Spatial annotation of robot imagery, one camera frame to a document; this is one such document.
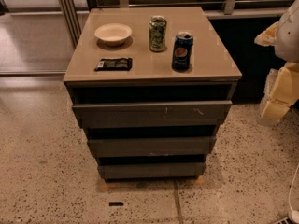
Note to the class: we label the grey drawer cabinet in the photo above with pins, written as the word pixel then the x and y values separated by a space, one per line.
pixel 212 75

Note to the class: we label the grey middle drawer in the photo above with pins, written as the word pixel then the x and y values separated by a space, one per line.
pixel 151 146

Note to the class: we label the metal door frame post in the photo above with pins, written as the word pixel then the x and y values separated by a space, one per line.
pixel 71 19

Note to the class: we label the blue Pepsi can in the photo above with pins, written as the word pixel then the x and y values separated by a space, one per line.
pixel 182 51

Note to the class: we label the grey top drawer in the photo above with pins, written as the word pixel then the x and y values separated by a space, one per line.
pixel 151 114

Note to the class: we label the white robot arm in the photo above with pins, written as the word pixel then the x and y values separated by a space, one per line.
pixel 287 41

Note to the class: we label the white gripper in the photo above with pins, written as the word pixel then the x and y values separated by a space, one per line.
pixel 288 37

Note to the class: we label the grey bottom drawer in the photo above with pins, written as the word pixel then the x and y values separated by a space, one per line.
pixel 156 170

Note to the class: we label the green soda can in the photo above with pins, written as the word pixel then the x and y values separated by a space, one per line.
pixel 157 29

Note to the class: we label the white bowl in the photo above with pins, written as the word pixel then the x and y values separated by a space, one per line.
pixel 113 34

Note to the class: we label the dark snack packet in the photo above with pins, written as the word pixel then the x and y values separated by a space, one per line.
pixel 114 64

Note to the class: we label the grey drawer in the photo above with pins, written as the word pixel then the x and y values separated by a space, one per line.
pixel 151 114
pixel 156 170
pixel 151 146

